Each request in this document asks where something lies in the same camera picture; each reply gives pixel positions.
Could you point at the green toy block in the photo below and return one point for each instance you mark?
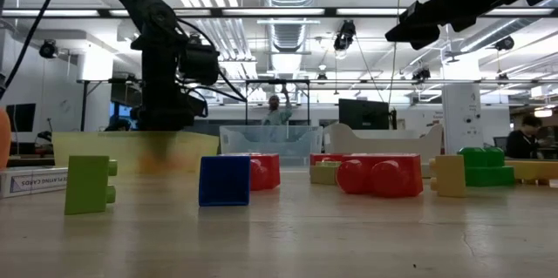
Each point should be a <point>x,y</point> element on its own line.
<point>488,175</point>

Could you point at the white plastic bin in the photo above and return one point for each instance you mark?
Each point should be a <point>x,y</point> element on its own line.
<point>383,140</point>

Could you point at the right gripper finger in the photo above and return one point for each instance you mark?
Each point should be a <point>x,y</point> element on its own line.
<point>420,12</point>
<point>416,34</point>

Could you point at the black ceiling spotlight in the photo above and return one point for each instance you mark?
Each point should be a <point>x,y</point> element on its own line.
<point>504,43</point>
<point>421,74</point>
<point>48,49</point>
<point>344,36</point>

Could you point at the playing cards box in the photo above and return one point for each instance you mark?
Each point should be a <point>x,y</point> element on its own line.
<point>35,182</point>

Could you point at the large orange toy block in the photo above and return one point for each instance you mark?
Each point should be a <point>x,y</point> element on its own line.
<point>178,164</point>

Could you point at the blue toy block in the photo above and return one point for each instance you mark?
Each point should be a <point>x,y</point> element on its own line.
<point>224,182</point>

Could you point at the person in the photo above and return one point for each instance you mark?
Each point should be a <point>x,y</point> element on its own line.
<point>117,126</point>
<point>521,143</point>
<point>276,114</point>

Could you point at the large red toy block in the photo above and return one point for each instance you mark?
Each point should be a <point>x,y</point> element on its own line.
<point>405,173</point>

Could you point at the yellow translucent bin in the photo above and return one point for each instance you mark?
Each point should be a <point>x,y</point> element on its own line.
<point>87,143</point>

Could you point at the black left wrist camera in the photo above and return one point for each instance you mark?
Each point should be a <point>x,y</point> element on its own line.
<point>198,64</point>

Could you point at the white pillar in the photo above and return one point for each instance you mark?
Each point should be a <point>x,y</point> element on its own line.
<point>462,117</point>

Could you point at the rectangular wall light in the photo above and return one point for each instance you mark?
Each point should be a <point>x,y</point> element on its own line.
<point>543,113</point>

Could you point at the light green small brick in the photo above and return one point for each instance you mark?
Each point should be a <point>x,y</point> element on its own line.
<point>322,175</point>

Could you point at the lime green brick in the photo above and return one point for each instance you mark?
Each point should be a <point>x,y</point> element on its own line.
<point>87,186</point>

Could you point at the black monitor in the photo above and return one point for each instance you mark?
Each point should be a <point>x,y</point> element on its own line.
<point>364,114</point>
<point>21,117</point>

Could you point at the long background rail frame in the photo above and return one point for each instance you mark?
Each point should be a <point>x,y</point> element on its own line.
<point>479,81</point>

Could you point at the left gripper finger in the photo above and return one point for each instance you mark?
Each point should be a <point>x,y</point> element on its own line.
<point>158,145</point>

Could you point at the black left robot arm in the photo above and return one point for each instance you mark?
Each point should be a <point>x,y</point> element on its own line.
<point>161,51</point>

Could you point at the clear plastic bin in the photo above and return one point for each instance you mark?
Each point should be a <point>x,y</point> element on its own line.
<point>296,143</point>

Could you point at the pale yellow brick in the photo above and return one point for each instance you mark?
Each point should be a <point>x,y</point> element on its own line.
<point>451,178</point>

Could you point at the yellow long brick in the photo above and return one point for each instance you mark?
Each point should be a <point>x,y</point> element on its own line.
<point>532,169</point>

